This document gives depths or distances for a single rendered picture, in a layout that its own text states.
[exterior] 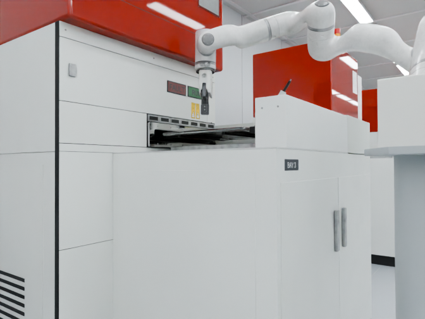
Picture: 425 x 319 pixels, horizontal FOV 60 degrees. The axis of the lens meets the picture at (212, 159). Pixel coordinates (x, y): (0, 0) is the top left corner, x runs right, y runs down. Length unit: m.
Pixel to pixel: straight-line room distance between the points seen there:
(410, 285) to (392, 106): 0.47
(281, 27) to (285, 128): 0.68
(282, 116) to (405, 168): 0.36
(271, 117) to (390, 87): 0.33
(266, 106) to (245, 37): 0.57
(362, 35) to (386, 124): 0.47
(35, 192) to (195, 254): 0.57
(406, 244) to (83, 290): 0.97
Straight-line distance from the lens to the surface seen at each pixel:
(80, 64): 1.29
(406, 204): 1.11
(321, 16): 1.47
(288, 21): 1.59
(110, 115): 1.33
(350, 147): 1.53
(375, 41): 1.45
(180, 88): 1.60
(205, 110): 1.47
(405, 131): 1.08
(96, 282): 1.34
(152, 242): 1.20
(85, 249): 1.29
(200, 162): 1.05
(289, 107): 1.00
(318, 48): 1.53
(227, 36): 1.45
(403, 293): 1.17
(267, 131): 1.00
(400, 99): 1.09
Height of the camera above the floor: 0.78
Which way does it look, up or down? 1 degrees up
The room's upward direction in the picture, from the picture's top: straight up
